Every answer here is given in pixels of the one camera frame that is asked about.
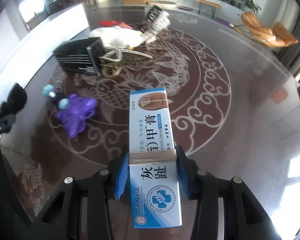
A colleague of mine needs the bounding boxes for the wooden bench hairpin legs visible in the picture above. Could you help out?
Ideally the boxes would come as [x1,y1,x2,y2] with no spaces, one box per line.
[195,0,222,19]

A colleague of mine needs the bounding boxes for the white knitted cloth bundle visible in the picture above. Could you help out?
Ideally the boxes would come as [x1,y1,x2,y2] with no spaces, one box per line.
[88,26,144,49]

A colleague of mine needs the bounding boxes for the green potted plant right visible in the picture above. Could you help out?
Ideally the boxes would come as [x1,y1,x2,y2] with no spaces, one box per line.
[241,0,262,14]

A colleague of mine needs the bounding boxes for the blue white nail cream box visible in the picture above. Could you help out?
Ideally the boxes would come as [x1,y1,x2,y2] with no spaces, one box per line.
[128,88,182,229]

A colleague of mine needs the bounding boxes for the grey curtain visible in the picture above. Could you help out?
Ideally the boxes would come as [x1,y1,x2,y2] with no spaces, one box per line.
[276,0,300,73]

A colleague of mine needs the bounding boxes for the black odor removing bar box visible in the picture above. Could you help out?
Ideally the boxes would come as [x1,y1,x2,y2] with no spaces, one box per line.
[53,37,105,76]

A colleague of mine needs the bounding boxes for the purple toy figure bundle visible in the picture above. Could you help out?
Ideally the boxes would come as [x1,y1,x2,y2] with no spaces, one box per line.
[42,85,98,138]

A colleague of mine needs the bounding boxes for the red packet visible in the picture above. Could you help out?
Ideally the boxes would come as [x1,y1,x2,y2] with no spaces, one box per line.
[99,21,133,29]

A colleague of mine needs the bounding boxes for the gold rhinestone hair claw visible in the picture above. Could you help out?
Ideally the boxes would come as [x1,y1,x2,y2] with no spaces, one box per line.
[99,47,154,78]

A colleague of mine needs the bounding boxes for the orange butterfly lounge chair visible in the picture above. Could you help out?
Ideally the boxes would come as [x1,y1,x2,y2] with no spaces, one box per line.
[241,11,299,48]

